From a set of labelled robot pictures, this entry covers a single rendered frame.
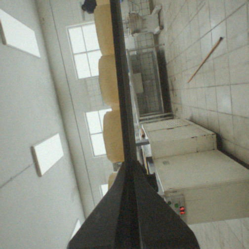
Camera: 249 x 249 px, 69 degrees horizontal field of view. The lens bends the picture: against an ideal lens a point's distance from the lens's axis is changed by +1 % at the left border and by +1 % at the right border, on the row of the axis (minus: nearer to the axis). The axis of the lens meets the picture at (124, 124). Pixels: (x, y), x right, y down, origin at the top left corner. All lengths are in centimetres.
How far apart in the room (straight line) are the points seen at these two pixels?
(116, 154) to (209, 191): 154
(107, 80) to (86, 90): 510
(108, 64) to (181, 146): 206
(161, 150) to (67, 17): 453
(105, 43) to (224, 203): 167
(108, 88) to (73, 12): 557
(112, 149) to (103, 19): 12
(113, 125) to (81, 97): 515
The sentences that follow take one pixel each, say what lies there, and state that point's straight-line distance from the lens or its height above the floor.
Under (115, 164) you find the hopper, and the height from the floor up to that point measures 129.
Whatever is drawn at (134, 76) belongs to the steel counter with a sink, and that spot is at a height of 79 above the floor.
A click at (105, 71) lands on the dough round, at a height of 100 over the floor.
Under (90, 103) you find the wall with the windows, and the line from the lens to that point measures 525.
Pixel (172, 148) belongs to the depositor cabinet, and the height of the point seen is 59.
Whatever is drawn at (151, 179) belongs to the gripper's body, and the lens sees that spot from 59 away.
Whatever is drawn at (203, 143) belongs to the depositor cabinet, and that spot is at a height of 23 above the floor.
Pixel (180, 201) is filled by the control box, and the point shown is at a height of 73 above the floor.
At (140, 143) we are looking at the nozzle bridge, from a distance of 222.
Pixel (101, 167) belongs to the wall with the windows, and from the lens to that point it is 563.
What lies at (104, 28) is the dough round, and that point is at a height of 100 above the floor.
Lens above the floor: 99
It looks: 3 degrees up
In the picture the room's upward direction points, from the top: 99 degrees counter-clockwise
